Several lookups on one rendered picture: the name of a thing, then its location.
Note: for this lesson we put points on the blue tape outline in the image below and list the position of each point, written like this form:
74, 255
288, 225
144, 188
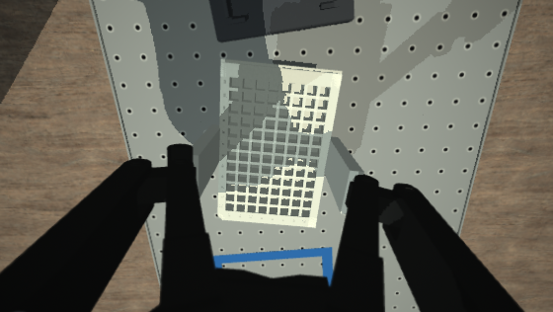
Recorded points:
325, 253

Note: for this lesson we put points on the dark grey rectangular frame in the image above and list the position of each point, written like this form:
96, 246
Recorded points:
245, 19

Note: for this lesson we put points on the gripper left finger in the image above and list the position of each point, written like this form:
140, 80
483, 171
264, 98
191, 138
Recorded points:
68, 268

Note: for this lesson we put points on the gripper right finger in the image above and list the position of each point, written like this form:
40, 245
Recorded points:
443, 274

